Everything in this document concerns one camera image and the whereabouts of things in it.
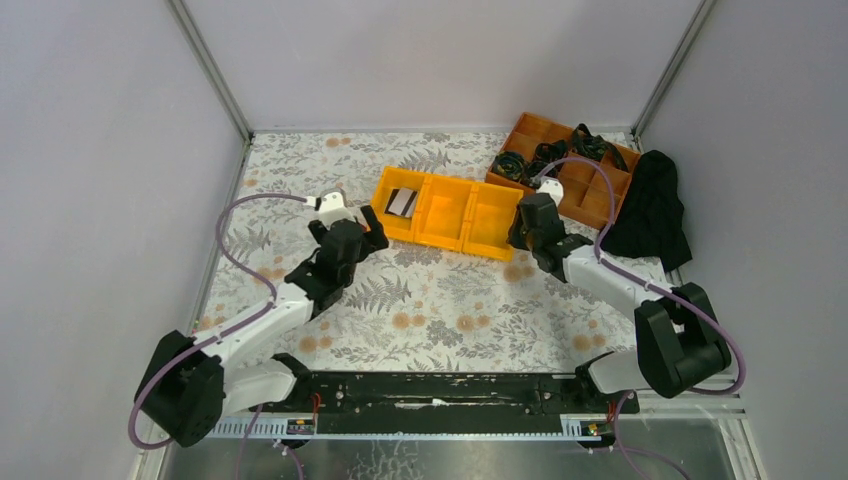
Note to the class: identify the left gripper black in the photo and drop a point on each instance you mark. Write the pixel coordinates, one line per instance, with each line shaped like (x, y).
(375, 236)

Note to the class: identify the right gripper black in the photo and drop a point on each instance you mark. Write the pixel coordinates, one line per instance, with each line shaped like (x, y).
(514, 239)

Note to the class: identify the yellow three-compartment bin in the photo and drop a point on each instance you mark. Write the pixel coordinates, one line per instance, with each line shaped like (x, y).
(453, 214)

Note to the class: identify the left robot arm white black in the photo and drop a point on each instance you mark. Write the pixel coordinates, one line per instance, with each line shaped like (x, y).
(191, 382)

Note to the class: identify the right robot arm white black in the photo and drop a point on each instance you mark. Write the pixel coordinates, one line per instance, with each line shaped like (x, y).
(677, 343)

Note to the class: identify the black white striped card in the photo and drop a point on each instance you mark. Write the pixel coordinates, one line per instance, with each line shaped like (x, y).
(402, 202)

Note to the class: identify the orange wooden divider tray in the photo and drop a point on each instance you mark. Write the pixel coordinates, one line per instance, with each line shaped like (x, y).
(591, 187)

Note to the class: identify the floral table mat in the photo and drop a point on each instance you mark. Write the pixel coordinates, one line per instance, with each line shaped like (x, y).
(410, 307)

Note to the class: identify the black cloth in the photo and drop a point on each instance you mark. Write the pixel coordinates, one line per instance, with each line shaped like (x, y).
(650, 221)

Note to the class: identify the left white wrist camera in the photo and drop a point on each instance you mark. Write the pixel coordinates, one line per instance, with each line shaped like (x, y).
(333, 203)

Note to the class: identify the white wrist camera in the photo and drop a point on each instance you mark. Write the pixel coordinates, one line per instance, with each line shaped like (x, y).
(553, 188)
(333, 203)

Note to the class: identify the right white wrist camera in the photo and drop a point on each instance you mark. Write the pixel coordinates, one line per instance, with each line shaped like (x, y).
(553, 188)

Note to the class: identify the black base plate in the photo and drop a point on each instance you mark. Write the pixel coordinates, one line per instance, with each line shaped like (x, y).
(317, 393)

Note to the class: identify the aluminium slotted rail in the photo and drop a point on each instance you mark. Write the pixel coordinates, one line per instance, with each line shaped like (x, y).
(417, 425)

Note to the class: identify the left aluminium corner post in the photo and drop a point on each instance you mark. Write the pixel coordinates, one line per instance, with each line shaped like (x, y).
(190, 30)

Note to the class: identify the aluminium corner post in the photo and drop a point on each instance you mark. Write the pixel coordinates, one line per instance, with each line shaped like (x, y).
(673, 67)
(190, 30)

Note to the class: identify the right aluminium corner post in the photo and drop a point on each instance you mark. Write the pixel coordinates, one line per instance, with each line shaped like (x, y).
(673, 67)

